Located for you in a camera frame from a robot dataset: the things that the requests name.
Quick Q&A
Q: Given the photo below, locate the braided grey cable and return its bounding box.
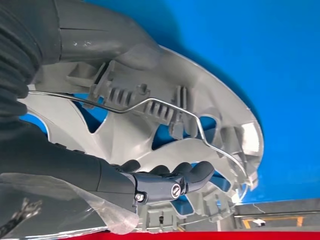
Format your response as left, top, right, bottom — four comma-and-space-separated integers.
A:
0, 198, 43, 239

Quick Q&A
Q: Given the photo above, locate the red barrier belt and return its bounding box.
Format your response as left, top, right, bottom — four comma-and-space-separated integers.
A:
60, 230, 320, 240

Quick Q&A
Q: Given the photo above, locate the transparent plastic wrap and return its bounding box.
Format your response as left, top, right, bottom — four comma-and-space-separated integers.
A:
0, 172, 140, 239

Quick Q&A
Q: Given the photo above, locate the yellow floor tape square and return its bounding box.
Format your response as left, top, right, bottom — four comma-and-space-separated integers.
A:
242, 216, 305, 230

